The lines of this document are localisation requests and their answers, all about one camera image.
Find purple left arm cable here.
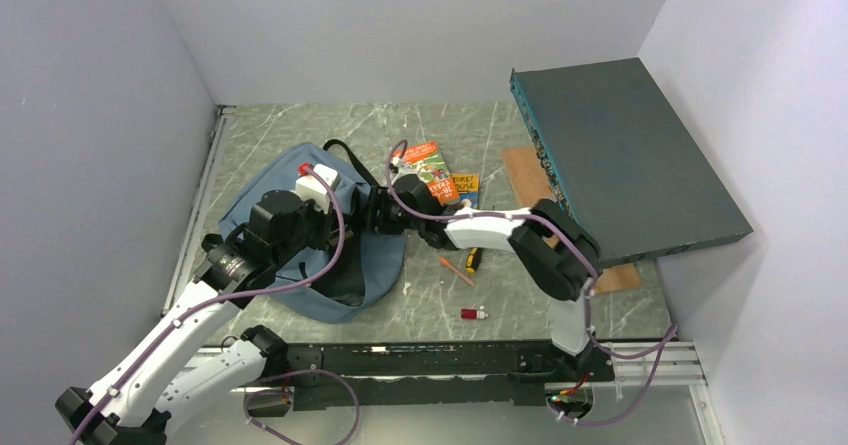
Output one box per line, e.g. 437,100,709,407
66,163,347,445

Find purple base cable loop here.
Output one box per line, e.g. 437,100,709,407
242,367,363,445

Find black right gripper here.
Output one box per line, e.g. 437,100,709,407
353,185,424,235

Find orange green Treehouse book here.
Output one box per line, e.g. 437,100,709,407
387,139,460,210

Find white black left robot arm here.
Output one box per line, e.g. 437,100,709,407
55,183,345,444

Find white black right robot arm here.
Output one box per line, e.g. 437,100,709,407
362,175,601,380

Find yellow black screwdriver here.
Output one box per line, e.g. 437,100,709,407
465,247,483,273

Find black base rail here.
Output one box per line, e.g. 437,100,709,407
262,340,615,411

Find brown wooden board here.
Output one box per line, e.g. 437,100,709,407
502,146,643,294

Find orange blue Treehouse book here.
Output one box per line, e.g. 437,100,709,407
452,173,480,208

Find orange pencil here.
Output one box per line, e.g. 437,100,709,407
438,255,475,287

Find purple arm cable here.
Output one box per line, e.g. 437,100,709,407
66,163,347,445
385,138,681,429

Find blue student backpack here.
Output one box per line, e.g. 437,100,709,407
218,139,406,323

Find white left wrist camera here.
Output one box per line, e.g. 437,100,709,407
294,162,340,214

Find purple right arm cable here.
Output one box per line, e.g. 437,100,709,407
385,138,681,429

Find small red white tube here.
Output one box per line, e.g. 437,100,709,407
460,308,488,320

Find dark teal network switch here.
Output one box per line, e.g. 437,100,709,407
510,58,753,268

